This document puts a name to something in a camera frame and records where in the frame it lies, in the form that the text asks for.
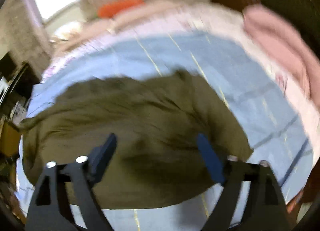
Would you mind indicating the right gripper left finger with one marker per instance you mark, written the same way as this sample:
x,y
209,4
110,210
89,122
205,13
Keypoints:
x,y
50,208

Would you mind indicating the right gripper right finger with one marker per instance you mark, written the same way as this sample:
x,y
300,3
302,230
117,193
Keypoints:
x,y
265,207

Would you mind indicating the olive green hooded puffer jacket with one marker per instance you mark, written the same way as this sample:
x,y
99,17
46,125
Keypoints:
x,y
157,162

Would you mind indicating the blue plaid bed sheet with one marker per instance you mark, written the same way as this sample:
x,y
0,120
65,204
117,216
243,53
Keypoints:
x,y
279,129

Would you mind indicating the dark wooden side desk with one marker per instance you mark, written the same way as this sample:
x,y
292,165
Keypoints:
x,y
17,83

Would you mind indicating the floral white pillow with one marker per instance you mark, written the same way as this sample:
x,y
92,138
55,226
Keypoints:
x,y
67,31

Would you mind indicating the pink folded quilt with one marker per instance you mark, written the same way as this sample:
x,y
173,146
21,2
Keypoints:
x,y
283,43

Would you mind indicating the pink cartoon print bedspread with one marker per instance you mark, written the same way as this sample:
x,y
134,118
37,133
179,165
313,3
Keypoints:
x,y
217,20

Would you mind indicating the orange carrot plush pillow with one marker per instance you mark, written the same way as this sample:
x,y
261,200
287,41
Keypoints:
x,y
111,9

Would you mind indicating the pink pillow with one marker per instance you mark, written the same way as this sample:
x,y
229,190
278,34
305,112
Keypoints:
x,y
156,16

